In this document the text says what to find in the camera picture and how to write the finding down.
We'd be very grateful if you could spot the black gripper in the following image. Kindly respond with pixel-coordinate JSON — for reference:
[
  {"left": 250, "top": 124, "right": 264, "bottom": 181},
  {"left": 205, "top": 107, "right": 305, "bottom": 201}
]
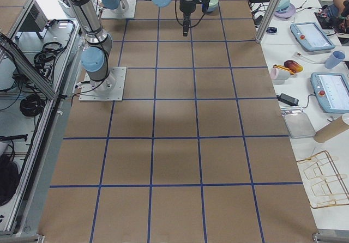
[{"left": 179, "top": 0, "right": 196, "bottom": 37}]

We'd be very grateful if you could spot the green bowl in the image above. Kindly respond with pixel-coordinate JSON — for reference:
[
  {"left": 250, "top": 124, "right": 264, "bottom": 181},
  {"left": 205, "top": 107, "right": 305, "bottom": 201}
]
[{"left": 208, "top": 0, "right": 219, "bottom": 7}]

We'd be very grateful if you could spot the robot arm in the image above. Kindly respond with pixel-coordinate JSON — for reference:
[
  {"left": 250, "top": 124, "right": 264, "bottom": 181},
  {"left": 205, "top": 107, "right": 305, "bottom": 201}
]
[{"left": 67, "top": 0, "right": 202, "bottom": 93}]

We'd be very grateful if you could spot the blue bowl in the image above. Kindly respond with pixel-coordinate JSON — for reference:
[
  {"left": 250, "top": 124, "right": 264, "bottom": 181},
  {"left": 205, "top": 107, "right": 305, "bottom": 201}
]
[{"left": 207, "top": 4, "right": 218, "bottom": 13}]

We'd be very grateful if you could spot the green sponge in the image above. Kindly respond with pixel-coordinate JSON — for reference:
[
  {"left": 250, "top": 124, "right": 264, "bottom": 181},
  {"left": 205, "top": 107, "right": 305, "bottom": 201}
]
[{"left": 275, "top": 0, "right": 290, "bottom": 13}]

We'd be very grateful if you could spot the pink cup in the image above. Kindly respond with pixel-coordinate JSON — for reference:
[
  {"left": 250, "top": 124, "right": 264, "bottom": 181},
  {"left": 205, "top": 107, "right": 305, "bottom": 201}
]
[{"left": 270, "top": 68, "right": 291, "bottom": 81}]

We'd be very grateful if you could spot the purple plate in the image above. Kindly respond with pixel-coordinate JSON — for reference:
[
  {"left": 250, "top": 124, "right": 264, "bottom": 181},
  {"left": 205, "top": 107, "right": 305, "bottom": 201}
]
[{"left": 274, "top": 3, "right": 296, "bottom": 19}]

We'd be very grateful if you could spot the dark red fruit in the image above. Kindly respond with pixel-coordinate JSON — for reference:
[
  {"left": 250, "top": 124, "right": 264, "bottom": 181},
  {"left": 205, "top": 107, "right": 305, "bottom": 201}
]
[{"left": 284, "top": 60, "right": 303, "bottom": 73}]

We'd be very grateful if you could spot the far teach pendant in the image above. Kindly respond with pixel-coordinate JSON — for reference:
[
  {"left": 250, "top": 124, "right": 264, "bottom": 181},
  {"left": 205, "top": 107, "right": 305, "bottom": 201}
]
[{"left": 290, "top": 22, "right": 335, "bottom": 51}]

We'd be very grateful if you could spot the teach pendant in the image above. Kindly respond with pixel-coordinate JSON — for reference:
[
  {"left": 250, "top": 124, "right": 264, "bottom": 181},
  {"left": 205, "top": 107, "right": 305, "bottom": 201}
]
[
  {"left": 310, "top": 72, "right": 348, "bottom": 113},
  {"left": 290, "top": 22, "right": 335, "bottom": 51}
]

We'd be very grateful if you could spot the black power adapter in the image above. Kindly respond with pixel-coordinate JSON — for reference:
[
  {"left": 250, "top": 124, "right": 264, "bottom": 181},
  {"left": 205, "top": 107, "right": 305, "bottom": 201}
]
[{"left": 276, "top": 93, "right": 299, "bottom": 106}]

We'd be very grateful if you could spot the grey metal tray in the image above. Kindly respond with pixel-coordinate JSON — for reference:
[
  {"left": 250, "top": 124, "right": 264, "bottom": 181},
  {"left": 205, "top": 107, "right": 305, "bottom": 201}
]
[{"left": 283, "top": 113, "right": 315, "bottom": 139}]

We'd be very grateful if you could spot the blue cup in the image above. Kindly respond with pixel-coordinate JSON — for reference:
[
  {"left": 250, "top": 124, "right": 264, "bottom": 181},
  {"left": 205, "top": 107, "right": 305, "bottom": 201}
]
[{"left": 324, "top": 51, "right": 346, "bottom": 69}]

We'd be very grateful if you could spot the near teach pendant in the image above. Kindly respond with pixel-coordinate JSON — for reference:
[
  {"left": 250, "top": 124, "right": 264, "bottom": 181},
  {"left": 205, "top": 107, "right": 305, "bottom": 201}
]
[{"left": 310, "top": 72, "right": 348, "bottom": 113}]

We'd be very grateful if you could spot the cardboard tube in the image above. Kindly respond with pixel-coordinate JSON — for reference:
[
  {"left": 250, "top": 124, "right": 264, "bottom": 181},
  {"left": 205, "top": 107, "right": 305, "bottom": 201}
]
[{"left": 314, "top": 113, "right": 348, "bottom": 143}]

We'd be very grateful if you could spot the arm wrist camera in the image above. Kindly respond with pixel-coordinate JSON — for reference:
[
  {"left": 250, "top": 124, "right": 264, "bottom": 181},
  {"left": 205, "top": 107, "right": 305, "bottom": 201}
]
[{"left": 197, "top": 0, "right": 210, "bottom": 14}]

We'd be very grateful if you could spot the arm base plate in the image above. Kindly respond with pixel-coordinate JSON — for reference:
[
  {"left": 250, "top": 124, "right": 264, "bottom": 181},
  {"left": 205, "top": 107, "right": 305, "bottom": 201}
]
[
  {"left": 79, "top": 67, "right": 127, "bottom": 102},
  {"left": 99, "top": 0, "right": 137, "bottom": 20}
]

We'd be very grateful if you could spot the aluminium frame post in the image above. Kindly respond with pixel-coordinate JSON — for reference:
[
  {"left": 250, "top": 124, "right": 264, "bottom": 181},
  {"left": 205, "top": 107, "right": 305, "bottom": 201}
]
[{"left": 255, "top": 0, "right": 281, "bottom": 43}]

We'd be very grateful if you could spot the gold wire rack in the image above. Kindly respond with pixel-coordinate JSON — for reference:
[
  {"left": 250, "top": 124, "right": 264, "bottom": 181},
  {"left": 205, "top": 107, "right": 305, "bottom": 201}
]
[{"left": 297, "top": 150, "right": 348, "bottom": 209}]

